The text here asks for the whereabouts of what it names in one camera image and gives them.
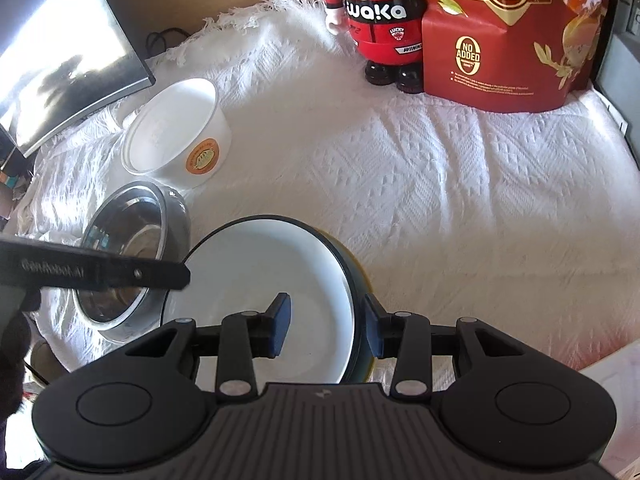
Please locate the dark computer monitor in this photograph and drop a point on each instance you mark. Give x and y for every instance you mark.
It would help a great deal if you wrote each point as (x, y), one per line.
(65, 50)

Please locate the red snack bag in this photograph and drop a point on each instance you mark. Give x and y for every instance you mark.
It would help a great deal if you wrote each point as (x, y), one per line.
(500, 35)

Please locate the white knitted cloth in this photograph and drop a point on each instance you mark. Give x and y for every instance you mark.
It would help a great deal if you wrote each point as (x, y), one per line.
(400, 210)

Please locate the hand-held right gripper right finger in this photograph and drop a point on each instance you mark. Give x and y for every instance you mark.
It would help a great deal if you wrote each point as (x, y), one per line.
(374, 329)

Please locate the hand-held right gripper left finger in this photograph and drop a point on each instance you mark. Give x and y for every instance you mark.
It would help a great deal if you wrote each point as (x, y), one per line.
(280, 326)

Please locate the white computer case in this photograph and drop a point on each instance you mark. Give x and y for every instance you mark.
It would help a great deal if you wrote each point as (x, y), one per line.
(625, 60)

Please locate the white paper bowl orange label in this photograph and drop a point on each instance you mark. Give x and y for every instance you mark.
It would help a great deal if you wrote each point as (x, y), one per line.
(170, 125)

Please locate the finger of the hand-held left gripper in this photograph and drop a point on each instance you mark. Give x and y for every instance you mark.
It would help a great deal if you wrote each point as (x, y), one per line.
(150, 275)

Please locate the stainless steel bowl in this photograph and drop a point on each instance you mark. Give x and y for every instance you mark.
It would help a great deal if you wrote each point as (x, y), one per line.
(125, 237)

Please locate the panda figurine red suit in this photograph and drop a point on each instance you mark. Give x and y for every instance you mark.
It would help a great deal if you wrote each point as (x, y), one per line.
(385, 25)

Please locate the blue ceramic bowl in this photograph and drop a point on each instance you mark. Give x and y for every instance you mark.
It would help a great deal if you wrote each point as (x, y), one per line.
(260, 260)

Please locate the white floral ceramic bowl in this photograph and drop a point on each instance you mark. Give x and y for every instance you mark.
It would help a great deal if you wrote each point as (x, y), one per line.
(183, 220)

